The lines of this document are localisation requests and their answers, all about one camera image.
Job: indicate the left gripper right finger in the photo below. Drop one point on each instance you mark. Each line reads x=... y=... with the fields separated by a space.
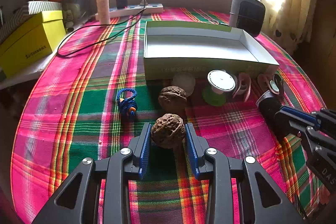
x=196 y=146

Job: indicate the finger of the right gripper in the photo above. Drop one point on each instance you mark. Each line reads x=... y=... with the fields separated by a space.
x=291 y=121

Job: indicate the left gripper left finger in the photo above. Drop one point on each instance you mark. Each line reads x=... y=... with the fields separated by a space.
x=137 y=153

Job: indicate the brown walnut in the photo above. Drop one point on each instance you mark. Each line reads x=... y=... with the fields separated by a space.
x=168 y=131
x=172 y=99

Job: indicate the black rectangular device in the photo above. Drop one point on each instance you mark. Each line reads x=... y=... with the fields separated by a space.
x=269 y=106

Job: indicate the small translucent round jar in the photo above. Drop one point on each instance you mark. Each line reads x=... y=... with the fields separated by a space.
x=186 y=81

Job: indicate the pink carabiner clip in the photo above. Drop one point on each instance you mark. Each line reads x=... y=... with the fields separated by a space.
x=243 y=86

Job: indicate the pink clip with dial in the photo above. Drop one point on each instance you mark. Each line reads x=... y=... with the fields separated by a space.
x=273 y=84

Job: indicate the plaid pink green tablecloth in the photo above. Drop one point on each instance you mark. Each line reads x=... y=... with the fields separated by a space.
x=72 y=113

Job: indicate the open white green box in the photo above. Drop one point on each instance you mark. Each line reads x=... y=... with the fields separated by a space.
x=196 y=48

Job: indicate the grey black mini heater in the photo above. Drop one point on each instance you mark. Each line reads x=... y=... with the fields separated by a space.
x=247 y=15

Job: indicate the white power strip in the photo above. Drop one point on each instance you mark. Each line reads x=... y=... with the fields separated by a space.
x=135 y=9

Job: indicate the white plug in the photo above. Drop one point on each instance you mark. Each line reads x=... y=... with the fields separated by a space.
x=143 y=3

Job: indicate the yellow box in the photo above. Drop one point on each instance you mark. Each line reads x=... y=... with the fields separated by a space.
x=34 y=39

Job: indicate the cream lotion tube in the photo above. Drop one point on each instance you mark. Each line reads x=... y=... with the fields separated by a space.
x=103 y=11

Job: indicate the striped white box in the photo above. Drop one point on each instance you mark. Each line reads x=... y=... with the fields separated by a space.
x=26 y=12

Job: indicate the blue cord keychain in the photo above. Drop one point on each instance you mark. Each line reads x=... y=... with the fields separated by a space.
x=127 y=106

